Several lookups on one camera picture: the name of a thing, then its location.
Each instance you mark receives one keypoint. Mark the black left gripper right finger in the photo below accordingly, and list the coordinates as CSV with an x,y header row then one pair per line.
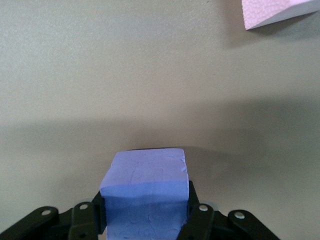
x,y
207,225

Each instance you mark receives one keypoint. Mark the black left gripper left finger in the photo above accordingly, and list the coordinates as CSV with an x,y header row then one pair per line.
x,y
82,222

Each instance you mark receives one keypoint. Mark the purple foam block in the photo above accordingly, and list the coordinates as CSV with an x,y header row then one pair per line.
x,y
147,190

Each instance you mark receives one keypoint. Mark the pink foam block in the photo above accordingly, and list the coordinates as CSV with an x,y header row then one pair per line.
x,y
270,12

